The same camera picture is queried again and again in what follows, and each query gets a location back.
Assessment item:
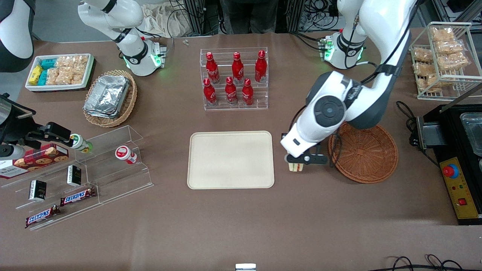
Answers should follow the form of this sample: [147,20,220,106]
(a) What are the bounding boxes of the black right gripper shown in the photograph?
[0,94,75,148]

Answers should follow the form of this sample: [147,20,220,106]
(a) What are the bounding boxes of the cream plastic tray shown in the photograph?
[187,131,275,190]

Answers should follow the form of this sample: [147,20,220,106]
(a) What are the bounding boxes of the round brown wicker basket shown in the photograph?
[328,122,399,184]

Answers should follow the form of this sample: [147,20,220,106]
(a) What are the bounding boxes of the oval light wicker basket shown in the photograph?
[83,70,138,128]

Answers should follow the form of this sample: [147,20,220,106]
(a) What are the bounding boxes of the white bottle green cap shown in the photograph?
[70,134,93,154]

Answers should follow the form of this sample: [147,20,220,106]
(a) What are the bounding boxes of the red cookie box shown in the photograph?
[0,144,70,180]

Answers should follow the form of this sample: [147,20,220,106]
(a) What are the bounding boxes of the small black box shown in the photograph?
[67,165,82,187]
[29,180,47,201]

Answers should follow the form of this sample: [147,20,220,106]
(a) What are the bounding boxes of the Snickers bar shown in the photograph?
[25,205,61,229]
[60,187,97,207]

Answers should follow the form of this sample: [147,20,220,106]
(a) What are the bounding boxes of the yellow snack pack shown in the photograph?
[29,65,44,85]

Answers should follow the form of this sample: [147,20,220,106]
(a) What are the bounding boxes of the clear acrylic stepped shelf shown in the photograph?
[0,125,154,231]

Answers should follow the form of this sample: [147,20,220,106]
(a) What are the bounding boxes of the white plastic bin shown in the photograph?
[25,53,95,92]

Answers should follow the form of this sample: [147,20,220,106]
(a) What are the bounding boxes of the white bottle red label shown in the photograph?
[115,146,138,165]

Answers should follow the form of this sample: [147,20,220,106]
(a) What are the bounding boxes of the clear acrylic bottle rack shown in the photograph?
[200,47,269,111]

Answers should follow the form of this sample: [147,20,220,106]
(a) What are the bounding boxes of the red cola bottle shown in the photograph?
[205,52,221,84]
[242,78,255,106]
[255,50,268,82]
[225,76,238,105]
[232,52,244,84]
[203,78,218,106]

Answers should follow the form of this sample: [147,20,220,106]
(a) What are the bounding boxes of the black sealing machine yellow panel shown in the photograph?
[416,104,482,225]

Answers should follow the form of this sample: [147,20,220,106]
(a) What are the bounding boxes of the person in dark trousers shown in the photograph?
[220,0,278,35]

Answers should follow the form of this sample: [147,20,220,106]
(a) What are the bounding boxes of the beige cloth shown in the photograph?
[141,2,196,38]

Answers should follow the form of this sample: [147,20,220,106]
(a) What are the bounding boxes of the black power cable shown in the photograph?
[395,101,441,168]

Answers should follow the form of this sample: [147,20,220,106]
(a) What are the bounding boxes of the tangled background cables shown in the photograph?
[299,0,344,33]

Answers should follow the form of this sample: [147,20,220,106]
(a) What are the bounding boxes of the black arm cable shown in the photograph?
[288,11,415,168]

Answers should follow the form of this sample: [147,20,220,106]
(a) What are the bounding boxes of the black floor cable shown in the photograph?
[378,254,482,271]

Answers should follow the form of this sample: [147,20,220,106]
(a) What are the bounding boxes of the black aluminium frame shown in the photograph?
[184,0,220,37]

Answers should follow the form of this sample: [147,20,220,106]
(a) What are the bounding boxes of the white wire rack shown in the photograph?
[410,22,482,101]

